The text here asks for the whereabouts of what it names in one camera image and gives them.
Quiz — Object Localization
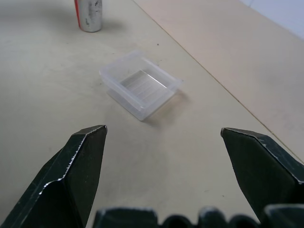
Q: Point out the silver bottle with red label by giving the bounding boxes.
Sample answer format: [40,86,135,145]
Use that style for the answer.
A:
[74,0,103,33]

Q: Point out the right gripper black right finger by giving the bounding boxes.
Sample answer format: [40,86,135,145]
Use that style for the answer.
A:
[220,127,304,223]

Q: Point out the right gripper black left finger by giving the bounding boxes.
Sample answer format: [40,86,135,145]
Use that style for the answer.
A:
[0,125,108,228]

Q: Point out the clear plastic square tray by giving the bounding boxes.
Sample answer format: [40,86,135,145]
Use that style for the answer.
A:
[99,49,184,122]

